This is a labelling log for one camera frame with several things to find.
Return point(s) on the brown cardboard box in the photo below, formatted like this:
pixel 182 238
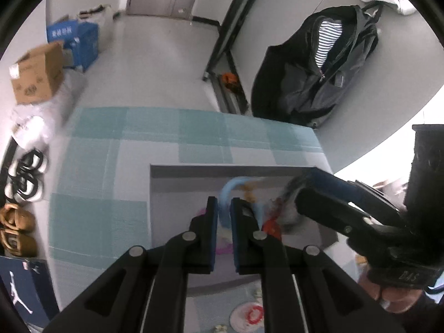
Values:
pixel 34 76

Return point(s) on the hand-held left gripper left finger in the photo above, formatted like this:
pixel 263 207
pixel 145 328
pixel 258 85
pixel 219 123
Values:
pixel 211 236

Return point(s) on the white disc with red ornament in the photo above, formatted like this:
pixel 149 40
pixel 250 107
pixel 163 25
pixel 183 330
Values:
pixel 242 315

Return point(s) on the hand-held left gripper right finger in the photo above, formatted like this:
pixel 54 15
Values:
pixel 237 236

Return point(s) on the pile of white plastic bags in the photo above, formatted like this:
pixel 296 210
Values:
pixel 31 128

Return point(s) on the black metal rack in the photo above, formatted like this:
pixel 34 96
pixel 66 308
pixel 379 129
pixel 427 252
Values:
pixel 236 14

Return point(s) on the small white flower charm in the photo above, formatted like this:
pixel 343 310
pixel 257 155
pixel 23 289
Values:
pixel 220 329

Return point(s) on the teal checked tablecloth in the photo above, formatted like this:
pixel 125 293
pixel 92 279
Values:
pixel 104 145

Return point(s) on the red round ornament with bow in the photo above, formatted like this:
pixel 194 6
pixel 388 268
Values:
pixel 272 229

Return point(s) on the orange object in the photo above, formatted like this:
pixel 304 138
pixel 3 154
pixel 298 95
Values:
pixel 229 78

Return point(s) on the blue carton with white print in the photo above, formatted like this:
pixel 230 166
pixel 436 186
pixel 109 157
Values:
pixel 60 31

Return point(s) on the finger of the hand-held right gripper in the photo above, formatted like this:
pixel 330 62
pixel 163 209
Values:
pixel 333 184
pixel 329 211

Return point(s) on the white bag with dark contents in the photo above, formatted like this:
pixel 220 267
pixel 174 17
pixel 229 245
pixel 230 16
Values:
pixel 102 20

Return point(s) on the striped shirt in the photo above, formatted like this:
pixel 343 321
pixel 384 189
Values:
pixel 326 41

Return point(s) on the person's right hand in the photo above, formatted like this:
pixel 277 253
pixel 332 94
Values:
pixel 392 300

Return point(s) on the grey rectangular box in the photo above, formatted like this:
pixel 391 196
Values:
pixel 173 215

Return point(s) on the brown sandal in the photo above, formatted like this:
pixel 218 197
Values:
pixel 17 216
pixel 19 242

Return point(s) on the black jacket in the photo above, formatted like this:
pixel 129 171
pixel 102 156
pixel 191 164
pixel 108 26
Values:
pixel 295 86

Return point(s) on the dark blue shoe box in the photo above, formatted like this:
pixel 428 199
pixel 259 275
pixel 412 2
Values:
pixel 20 284

